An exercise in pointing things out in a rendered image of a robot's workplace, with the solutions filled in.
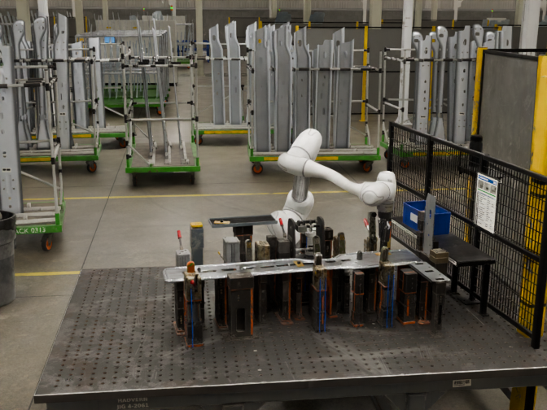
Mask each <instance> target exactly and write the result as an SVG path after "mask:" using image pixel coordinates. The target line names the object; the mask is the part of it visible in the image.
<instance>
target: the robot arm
mask: <svg viewBox="0 0 547 410"><path fill-rule="evenodd" d="M321 144H322V136H321V134H320V133H319V132H318V131H317V130H315V129H307V130H305V131H303V132H302V133H301V134H300V135H299V136H298V137H297V138H296V140H295V141H294V143H293V145H292V147H291V149H290V150H289V151H288V152H287V153H283V154H281V155H280V156H279V157H278V166H279V167H280V168H281V169H282V170H284V171H285V172H288V173H290V174H293V175H294V181H293V187H292V190H291V191H290V192H289V194H288V195H287V200H286V202H285V206H284V208H283V209H282V211H275V212H273V213H271V214H270V215H273V216H274V217H275V218H276V219H277V221H278V223H277V224H274V225H266V226H267V228H268V231H269V232H270V234H271V235H272V234H274V235H275V236H276V237H277V238H283V232H282V227H281V226H280V223H279V220H278V219H279V218H282V222H283V224H284V226H283V227H284V230H285V233H287V222H288V219H289V218H292V219H293V220H294V221H295V222H297V221H298V220H305V219H306V218H307V217H308V215H309V213H310V212H311V210H312V208H313V204H314V199H313V195H312V193H311V192H310V191H309V182H310V177H316V178H322V179H326V180H328V181H331V182H333V183H334V184H336V185H337V186H339V187H341V188H342V189H344V190H346V191H347V192H349V193H351V194H355V195H356V196H358V197H359V199H360V200H361V201H362V202H363V203H364V204H365V205H367V206H371V207H374V206H377V210H378V218H380V220H378V223H379V238H380V248H379V252H381V248H382V247H383V246H386V247H387V242H389V238H390V231H391V227H392V226H391V225H389V219H391V218H392V211H393V210H394V198H395V196H396V177H395V174H394V173H393V172H389V171H384V172H380V173H379V175H378V178H377V181H376V182H366V181H365V182H364V183H363V184H356V183H353V182H351V181H349V180H348V179H346V178H345V177H343V176H342V175H340V174H339V173H337V172H336V171H334V170H332V169H330V168H327V167H325V166H322V165H320V164H317V163H315V162H314V161H315V159H316V158H317V154H318V151H319V150H320V146H321ZM295 248H300V233H298V232H297V231H295Z"/></svg>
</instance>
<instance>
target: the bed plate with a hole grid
mask: <svg viewBox="0 0 547 410"><path fill-rule="evenodd" d="M165 268H176V266H159V267H135V268H90V269H82V270H81V272H80V275H79V277H78V279H77V283H76V285H75V288H74V290H73V292H72V296H71V298H70V301H69V303H68V307H67V309H66V312H65V314H64V316H63V320H62V322H61V325H60V327H59V331H58V333H57V335H56V338H55V341H54V344H53V347H52V348H51V352H50V354H49V357H48V360H47V362H46V366H45V368H44V370H43V373H42V376H41V379H40V382H39V383H38V386H37V389H36V391H35V394H34V403H62V402H76V401H91V400H105V399H134V398H148V397H163V396H178V395H206V394H220V393H234V392H249V391H263V390H292V389H306V388H321V387H335V386H364V385H378V384H392V383H407V382H435V381H449V380H464V379H479V378H493V377H521V376H536V375H547V320H545V323H544V331H543V336H542V337H540V349H533V348H532V347H531V340H532V339H531V338H525V337H524V336H523V335H522V334H521V333H519V332H518V331H517V328H516V327H515V326H513V325H512V324H511V323H509V322H508V321H507V320H505V319H504V318H502V317H501V316H499V315H498V314H496V313H495V312H494V311H493V310H492V309H490V308H489V307H487V314H488V315H489V316H481V315H480V314H479V313H478V312H477V311H479V308H480V304H472V305H465V304H463V303H462V302H460V301H459V300H458V299H457V298H461V297H469V296H470V294H469V293H468V292H466V291H465V290H463V289H462V288H461V287H460V286H457V292H459V294H452V293H451V292H450V291H448V290H450V289H451V280H450V281H446V293H445V305H444V311H443V312H444V313H445V316H443V319H442V330H440V332H441V333H442V334H443V335H444V336H445V337H446V338H441V339H434V338H433V337H432V336H431V335H430V334H429V333H428V332H427V331H426V330H427V329H431V324H428V325H419V324H418V323H417V322H416V321H415V324H413V325H402V324H401V323H400V322H398V321H397V320H395V319H396V317H397V316H398V305H397V304H396V303H395V301H396V287H397V270H398V266H395V268H394V273H395V275H394V292H393V287H392V292H393V311H392V328H390V329H389V328H387V329H379V325H378V324H376V322H375V321H376V320H377V310H376V309H375V311H376V314H369V315H368V314H367V313H366V312H365V311H363V312H362V313H363V315H362V324H363V325H364V326H365V328H364V327H360V328H358V327H356V328H354V326H351V325H350V324H349V323H348V322H347V321H350V320H351V312H352V295H353V292H352V271H353V269H344V272H345V273H348V274H349V275H350V282H349V283H350V295H349V313H343V312H342V311H341V309H340V304H341V302H339V303H337V312H336V314H337V315H338V317H336V318H329V317H328V316H326V328H327V329H328V331H330V332H327V333H314V332H315V331H312V330H311V329H310V328H309V327H308V325H311V324H312V317H311V316H310V315H309V306H308V305H306V306H302V315H303V316H304V318H305V320H304V321H296V320H295V319H294V317H293V316H292V314H291V320H292V321H293V323H294V324H293V325H282V324H281V323H280V321H279V319H278V318H277V317H276V315H275V314H274V313H275V312H278V305H270V308H271V312H268V313H267V312H266V314H268V316H269V318H270V320H271V321H272V322H273V324H272V325H261V326H253V330H256V331H257V333H258V334H259V336H260V338H257V339H248V340H241V341H233V342H225V341H224V338H223V337H222V335H221V334H225V333H228V332H229V331H222V332H218V331H217V328H216V326H215V324H214V322H213V319H212V318H214V317H216V316H215V281H214V280H205V287H204V300H205V302H206V303H205V304H204V321H205V323H206V326H207V327H208V330H202V331H203V338H204V340H205V341H204V342H203V345H204V346H205V347H193V348H191V347H189V349H188V350H187V349H186V347H187V346H186V343H185V342H184V341H185V335H182V336H177V334H176V331H175V328H174V325H173V322H174V321H176V317H175V289H174V283H169V282H166V281H165V280H164V276H163V270H164V269H165ZM391 306H392V297H391Z"/></svg>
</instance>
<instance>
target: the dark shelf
mask: <svg viewBox="0 0 547 410"><path fill-rule="evenodd" d="M392 223H393V224H394V225H396V226H398V227H399V228H401V229H403V230H404V231H405V232H406V233H408V234H410V235H411V236H412V237H414V238H416V239H417V234H416V230H415V229H412V228H410V227H409V226H408V225H406V224H404V223H403V216H397V217H392ZM434 239H435V240H437V241H438V242H439V248H443V249H445V250H446V251H447V252H448V253H449V262H451V263H452V264H454V265H456V266H457V267H459V268H460V267H466V266H475V265H485V264H495V263H496V259H494V258H492V257H491V256H490V255H488V254H486V253H484V252H483V251H481V250H480V249H478V248H476V247H475V246H472V245H471V244H470V243H468V242H466V241H464V240H463V239H461V238H459V237H458V236H456V235H455V234H453V233H451V232H449V234H441V235H434Z"/></svg>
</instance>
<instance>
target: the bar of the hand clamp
mask: <svg viewBox="0 0 547 410"><path fill-rule="evenodd" d="M376 216H377V214H376V212H375V211H373V212H368V221H369V237H370V242H371V235H372V234H373V235H374V242H376V221H375V217H376Z"/></svg>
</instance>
